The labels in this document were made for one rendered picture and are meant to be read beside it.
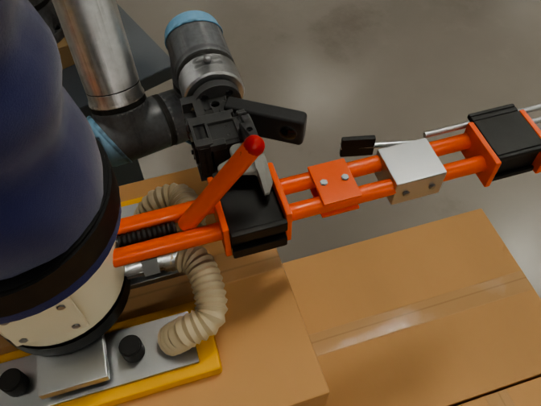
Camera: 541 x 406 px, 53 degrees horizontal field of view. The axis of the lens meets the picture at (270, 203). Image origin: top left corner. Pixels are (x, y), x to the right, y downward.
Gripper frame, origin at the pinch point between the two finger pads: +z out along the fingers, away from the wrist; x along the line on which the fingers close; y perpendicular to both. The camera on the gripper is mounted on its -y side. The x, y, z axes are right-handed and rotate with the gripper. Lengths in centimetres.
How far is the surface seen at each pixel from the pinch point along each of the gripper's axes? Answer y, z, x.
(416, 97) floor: -98, -108, -107
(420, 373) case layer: -27, 12, -54
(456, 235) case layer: -50, -15, -54
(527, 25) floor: -171, -137, -107
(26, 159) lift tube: 20.9, 7.5, 24.2
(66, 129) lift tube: 18.5, 2.5, 21.6
